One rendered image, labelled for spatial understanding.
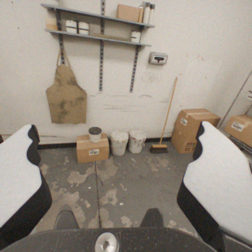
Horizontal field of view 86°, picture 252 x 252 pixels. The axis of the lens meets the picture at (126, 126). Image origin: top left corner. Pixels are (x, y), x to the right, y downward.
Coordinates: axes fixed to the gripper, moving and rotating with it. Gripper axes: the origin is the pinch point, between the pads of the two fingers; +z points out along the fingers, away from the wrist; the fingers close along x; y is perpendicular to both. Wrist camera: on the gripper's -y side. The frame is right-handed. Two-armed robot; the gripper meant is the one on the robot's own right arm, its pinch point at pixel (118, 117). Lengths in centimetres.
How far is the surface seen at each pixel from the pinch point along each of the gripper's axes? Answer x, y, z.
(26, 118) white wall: -144, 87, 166
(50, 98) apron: -102, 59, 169
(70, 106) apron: -80, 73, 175
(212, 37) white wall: 134, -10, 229
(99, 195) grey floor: -35, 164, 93
